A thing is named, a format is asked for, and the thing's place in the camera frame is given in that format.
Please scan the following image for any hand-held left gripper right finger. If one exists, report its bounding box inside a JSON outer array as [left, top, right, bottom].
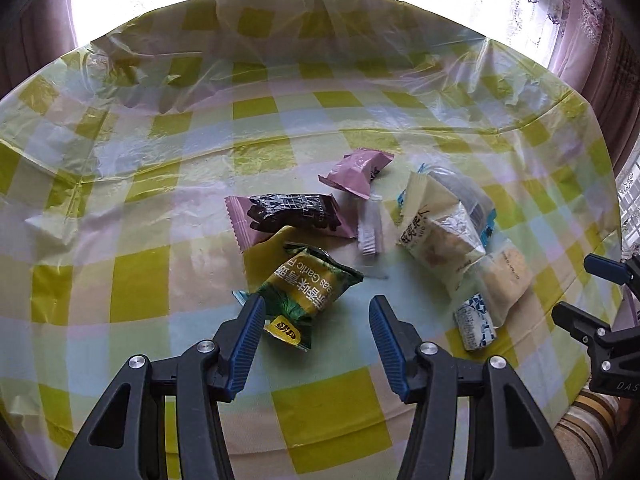
[[368, 295, 576, 480]]

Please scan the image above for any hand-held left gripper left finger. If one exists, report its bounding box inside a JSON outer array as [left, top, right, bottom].
[[55, 292, 268, 480]]

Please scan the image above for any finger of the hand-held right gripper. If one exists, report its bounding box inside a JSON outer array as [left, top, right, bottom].
[[551, 301, 640, 377], [584, 252, 640, 306]]

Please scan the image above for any green pea snack packet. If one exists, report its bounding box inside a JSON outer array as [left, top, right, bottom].
[[257, 242, 365, 352]]

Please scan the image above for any clear round biscuit packet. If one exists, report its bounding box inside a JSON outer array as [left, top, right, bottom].
[[445, 240, 533, 321]]

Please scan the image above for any small blue patterned packet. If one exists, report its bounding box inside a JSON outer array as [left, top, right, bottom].
[[452, 295, 498, 352]]

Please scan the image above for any yellow-green snack packet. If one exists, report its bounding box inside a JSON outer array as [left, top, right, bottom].
[[231, 225, 301, 311]]

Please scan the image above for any clear wafer stick packet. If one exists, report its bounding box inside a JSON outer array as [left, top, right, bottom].
[[356, 195, 385, 258]]

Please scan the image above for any white cracker snack packet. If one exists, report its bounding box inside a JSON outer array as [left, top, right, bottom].
[[397, 170, 487, 301]]

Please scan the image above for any pink chocolate snack packet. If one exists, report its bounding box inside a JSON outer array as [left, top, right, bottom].
[[224, 192, 357, 251]]

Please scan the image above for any blue-white snack packet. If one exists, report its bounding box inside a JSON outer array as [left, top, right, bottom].
[[397, 162, 497, 246]]

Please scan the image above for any small pink snack packet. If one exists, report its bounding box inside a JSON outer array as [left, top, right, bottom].
[[318, 148, 394, 200]]

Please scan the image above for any striped towel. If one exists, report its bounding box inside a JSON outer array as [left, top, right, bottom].
[[552, 387, 640, 480]]

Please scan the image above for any green checked plastic tablecloth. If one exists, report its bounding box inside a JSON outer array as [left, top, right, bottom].
[[0, 0, 626, 478]]

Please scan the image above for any mauve embroidered curtain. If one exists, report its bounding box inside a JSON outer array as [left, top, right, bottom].
[[547, 0, 640, 176], [0, 0, 76, 96]]

